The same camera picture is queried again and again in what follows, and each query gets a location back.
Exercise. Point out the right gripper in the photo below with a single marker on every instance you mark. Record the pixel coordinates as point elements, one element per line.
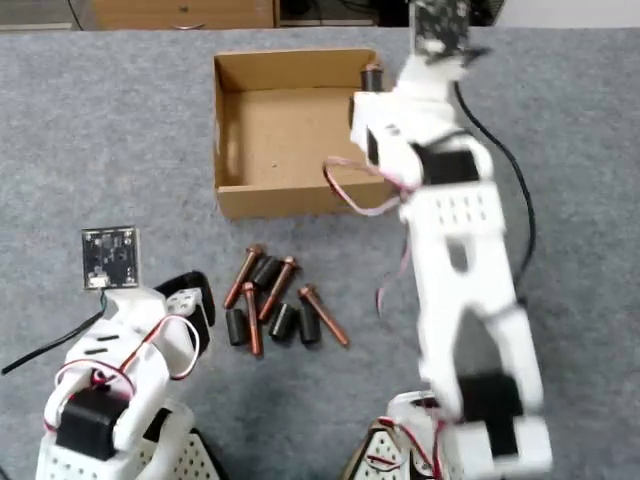
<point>400,130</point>

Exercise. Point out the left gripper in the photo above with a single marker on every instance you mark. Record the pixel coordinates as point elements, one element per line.
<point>132,320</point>

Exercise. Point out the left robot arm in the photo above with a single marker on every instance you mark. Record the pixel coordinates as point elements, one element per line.
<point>85,430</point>

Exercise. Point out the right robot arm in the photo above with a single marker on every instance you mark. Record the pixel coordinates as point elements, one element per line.
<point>470,280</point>

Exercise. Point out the cardboard box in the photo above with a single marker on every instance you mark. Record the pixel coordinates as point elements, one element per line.
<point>280,140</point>

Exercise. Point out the copper bolt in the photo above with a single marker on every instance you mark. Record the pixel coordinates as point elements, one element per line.
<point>277,290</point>
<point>325,317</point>
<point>253,320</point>
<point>244,275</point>

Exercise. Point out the wooden cabinet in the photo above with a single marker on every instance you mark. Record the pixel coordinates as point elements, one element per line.
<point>185,12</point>

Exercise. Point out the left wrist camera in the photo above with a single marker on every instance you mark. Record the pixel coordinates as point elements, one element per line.
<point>110,257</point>

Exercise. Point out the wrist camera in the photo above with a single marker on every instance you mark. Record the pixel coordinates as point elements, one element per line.
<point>110,257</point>
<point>440,25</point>

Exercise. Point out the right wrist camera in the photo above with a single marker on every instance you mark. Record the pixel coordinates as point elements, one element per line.
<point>440,25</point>

